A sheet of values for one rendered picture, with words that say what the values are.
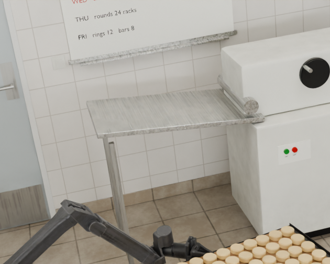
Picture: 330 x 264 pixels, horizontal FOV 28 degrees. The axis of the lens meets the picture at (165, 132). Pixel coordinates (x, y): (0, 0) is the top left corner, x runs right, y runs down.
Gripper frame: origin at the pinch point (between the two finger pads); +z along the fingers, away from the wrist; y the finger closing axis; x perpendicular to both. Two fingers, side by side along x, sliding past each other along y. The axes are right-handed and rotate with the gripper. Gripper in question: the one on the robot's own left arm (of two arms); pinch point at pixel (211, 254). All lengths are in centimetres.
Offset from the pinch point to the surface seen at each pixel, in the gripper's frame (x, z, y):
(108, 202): -173, -127, 91
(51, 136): -157, -154, 34
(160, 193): -193, -95, 91
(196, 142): -209, -70, 57
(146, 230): -153, -91, 97
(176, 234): -151, -69, 97
